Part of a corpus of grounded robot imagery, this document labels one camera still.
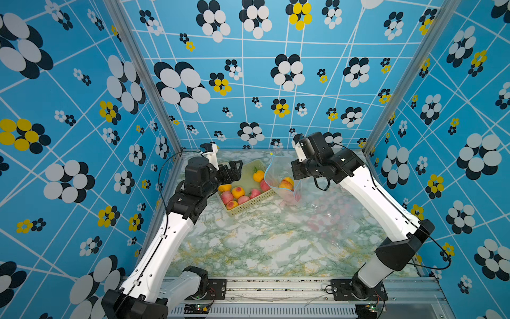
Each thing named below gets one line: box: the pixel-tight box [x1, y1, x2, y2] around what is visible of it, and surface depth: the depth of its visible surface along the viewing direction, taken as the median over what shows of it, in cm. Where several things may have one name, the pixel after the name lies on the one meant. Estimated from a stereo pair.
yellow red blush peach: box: [231, 186, 246, 200], surface depth 98 cm
